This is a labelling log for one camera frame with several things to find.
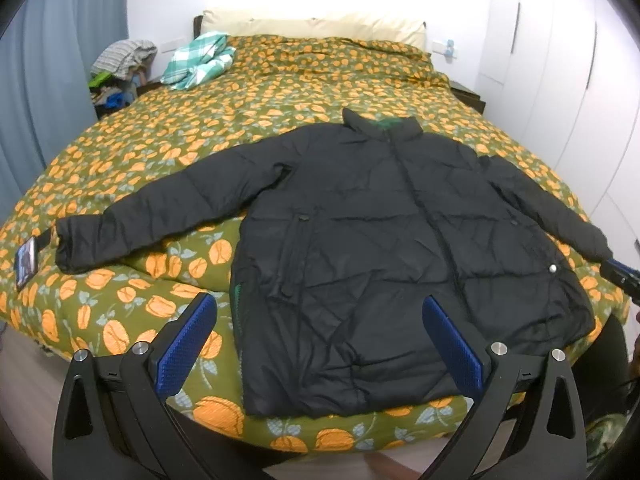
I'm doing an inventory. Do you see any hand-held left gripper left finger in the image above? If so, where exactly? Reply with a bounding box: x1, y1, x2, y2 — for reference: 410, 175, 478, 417
51, 291, 261, 480

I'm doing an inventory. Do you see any white wardrobe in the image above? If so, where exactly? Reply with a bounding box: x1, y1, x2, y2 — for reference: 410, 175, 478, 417
475, 0, 640, 243

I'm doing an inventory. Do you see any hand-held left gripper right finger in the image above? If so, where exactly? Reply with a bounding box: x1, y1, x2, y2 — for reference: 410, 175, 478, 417
420, 294, 601, 480

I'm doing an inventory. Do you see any blue curtain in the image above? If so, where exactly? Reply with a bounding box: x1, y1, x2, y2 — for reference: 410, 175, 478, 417
0, 0, 132, 188

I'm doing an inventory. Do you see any green plaid cloth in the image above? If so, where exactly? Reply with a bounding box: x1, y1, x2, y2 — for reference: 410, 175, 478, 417
160, 31, 237, 91

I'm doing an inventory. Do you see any smartphone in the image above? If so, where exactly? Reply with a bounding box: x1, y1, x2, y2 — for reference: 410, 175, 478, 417
14, 237, 40, 291

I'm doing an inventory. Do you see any black puffer jacket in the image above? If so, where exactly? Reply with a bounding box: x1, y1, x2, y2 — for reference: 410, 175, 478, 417
54, 107, 617, 418

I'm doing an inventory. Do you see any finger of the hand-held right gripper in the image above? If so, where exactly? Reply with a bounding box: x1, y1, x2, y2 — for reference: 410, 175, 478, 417
599, 257, 640, 306

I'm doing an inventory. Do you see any pile of clothes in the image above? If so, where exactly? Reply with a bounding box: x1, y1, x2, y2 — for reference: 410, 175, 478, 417
89, 39, 158, 120

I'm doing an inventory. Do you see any person's black garment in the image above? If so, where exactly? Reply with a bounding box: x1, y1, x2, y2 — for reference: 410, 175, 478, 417
570, 310, 632, 416

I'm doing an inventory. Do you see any beige bed base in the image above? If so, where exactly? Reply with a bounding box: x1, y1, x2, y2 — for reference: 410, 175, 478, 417
250, 437, 461, 480

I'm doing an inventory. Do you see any cream pillow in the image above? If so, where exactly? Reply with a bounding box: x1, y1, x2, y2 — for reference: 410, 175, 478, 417
245, 17, 427, 52
201, 8, 261, 40

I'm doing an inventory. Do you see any green orange floral duvet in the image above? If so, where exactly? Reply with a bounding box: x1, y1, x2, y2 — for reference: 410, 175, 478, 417
0, 34, 631, 456

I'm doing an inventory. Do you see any dark wooden nightstand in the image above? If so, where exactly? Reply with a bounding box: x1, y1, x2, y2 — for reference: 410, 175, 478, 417
449, 80, 487, 115

